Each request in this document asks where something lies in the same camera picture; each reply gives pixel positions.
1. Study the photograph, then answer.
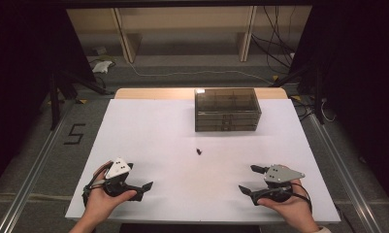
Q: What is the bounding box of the light wooden desk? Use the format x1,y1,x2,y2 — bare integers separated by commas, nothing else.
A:
65,6,312,64

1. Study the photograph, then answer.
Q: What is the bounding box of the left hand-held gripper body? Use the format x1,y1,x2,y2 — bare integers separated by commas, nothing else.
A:
103,157,135,197

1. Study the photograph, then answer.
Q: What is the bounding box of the bundle of black cables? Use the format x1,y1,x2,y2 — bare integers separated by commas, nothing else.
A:
250,5,297,76

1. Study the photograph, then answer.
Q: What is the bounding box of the long white floor cable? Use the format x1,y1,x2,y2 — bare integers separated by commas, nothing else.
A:
127,61,275,86

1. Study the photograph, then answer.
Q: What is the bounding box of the dark curtain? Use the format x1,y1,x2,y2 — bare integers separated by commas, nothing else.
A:
0,0,97,195
288,0,389,213

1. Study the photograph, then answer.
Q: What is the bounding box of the person's right hand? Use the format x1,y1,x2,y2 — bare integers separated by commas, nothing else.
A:
257,180,317,231

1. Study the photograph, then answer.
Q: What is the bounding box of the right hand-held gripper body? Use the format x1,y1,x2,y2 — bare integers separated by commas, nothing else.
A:
263,164,306,203

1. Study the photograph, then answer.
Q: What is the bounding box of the aluminium floor rail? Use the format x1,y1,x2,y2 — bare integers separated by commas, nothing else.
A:
307,112,383,233
0,102,74,233

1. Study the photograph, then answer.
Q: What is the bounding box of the short white cable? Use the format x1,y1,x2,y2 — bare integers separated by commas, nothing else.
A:
320,97,338,123

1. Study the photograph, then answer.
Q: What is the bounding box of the white table cover sheet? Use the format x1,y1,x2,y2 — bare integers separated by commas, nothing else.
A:
65,98,341,225

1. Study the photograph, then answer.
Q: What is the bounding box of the white cloth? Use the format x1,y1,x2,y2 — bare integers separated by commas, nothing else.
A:
91,60,114,75

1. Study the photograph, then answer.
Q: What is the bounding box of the black tripod stand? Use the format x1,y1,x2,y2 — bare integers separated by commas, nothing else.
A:
47,68,115,131
269,61,326,126

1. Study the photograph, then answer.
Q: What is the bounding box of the smoky transparent drawer cabinet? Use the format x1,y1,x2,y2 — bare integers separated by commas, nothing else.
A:
194,87,263,133

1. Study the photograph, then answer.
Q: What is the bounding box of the person's left hand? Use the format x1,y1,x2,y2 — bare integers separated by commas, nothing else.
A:
84,160,138,223

